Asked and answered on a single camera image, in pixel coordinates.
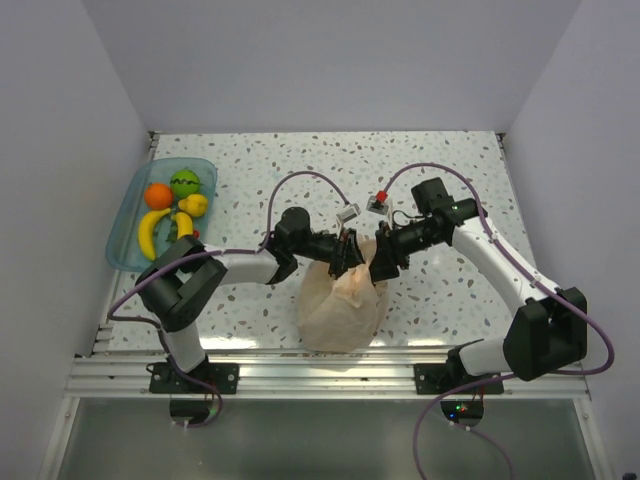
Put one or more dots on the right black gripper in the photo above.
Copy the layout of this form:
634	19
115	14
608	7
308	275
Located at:
389	255

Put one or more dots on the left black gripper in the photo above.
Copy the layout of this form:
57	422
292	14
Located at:
345	253

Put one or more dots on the orange plastic bag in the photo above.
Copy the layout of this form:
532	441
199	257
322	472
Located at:
341	315

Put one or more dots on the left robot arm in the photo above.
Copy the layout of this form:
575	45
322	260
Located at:
177	287

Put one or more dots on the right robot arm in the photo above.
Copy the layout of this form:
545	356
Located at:
547	331

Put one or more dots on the fake yellow lemon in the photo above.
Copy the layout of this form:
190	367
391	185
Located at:
195	205

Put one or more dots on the fake yellow banana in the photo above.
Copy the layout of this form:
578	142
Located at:
184	225
146	230

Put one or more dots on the fake green apple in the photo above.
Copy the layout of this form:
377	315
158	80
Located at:
184	183

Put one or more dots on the fake orange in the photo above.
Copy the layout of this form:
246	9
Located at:
158	196

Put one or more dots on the right round controller board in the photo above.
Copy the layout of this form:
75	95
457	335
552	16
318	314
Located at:
466	413

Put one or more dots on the round controller board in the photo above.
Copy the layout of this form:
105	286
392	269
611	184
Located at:
190	413
466	413

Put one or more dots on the blue plastic tray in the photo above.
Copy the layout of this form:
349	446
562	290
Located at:
122	250

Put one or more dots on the left round controller board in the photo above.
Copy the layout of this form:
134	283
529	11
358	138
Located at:
190	413

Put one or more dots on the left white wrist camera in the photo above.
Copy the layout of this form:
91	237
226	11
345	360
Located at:
348	213

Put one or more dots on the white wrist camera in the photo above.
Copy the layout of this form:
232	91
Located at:
380	204
348	213

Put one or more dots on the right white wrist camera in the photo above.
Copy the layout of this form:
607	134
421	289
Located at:
380	204

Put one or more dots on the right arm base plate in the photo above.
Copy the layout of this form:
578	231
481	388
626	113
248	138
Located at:
439	378

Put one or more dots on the aluminium rail frame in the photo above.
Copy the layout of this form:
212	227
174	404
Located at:
378	373

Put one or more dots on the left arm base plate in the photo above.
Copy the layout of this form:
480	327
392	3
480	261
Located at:
222	377

